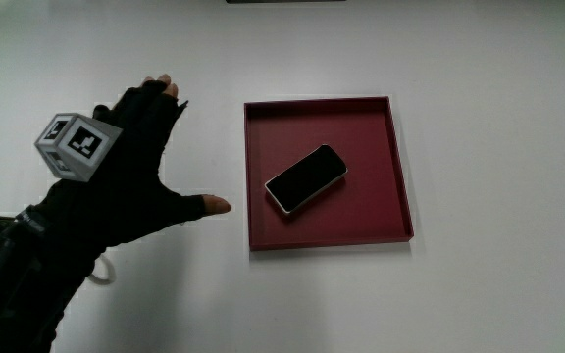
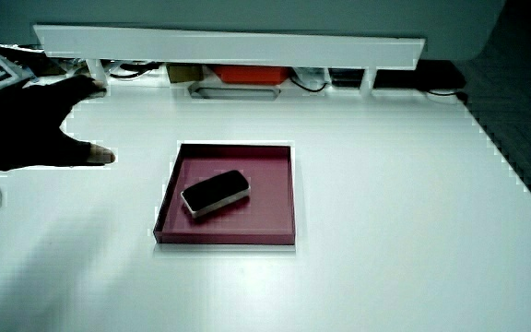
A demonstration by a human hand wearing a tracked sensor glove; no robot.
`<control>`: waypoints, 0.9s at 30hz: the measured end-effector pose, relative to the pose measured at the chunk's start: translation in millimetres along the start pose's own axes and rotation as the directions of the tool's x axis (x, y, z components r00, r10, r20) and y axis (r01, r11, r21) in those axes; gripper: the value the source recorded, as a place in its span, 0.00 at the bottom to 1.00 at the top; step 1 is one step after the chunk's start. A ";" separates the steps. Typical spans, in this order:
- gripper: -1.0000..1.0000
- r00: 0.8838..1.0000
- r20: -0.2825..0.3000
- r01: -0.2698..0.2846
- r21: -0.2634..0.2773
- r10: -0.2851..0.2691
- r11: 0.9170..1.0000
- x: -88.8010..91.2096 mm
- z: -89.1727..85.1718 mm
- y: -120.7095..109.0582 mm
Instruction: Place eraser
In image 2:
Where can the person's right hand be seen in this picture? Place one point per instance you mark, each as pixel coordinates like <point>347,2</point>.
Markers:
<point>21,129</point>

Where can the black and white eraser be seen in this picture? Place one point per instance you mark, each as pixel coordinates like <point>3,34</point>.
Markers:
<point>215,190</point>

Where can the brown cardboard box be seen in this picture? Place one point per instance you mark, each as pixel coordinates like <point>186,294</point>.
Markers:
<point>185,73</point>

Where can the white desk shelf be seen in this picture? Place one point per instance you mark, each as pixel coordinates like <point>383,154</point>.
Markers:
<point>228,46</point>

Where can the orange box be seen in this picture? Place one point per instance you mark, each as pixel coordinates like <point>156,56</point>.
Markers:
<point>251,74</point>

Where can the dark red square tray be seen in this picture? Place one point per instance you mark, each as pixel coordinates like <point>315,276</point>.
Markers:
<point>265,216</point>

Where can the white plastic item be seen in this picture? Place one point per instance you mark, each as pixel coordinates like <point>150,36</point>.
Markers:
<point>309,74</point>

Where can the small dark box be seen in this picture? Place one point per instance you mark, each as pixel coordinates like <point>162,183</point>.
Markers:
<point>346,76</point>

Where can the black device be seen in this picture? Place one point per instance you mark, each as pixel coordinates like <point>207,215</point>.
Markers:
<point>424,74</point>

